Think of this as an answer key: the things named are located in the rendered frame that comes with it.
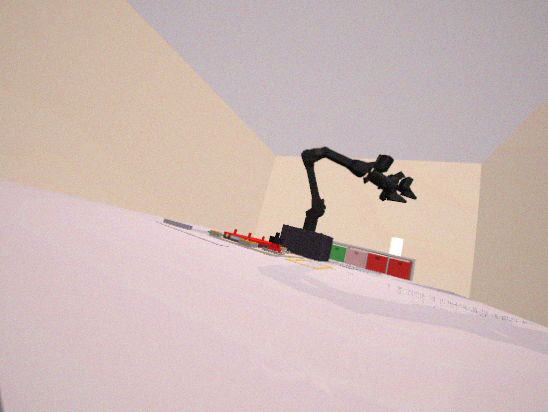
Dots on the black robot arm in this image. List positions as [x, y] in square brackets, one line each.
[357, 167]

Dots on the black wheel with grey hub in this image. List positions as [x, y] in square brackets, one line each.
[276, 240]

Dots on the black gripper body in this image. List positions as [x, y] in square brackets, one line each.
[388, 187]

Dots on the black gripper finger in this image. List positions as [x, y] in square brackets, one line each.
[396, 197]
[409, 193]

